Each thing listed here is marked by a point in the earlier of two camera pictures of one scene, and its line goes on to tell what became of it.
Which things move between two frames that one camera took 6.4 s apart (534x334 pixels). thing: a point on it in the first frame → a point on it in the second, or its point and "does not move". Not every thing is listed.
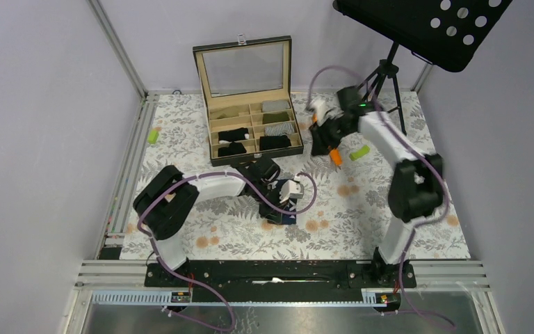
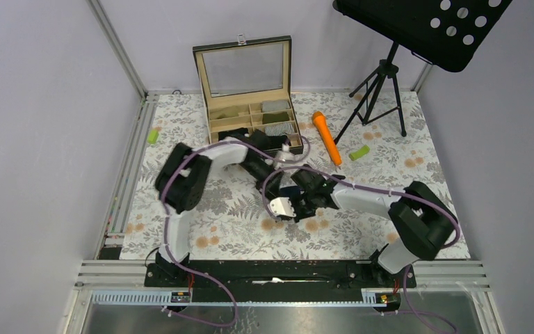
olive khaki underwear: (227, 112) does not move
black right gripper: (319, 140) → (300, 216)
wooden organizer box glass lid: (252, 114) does not move
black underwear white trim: (229, 136) does not move
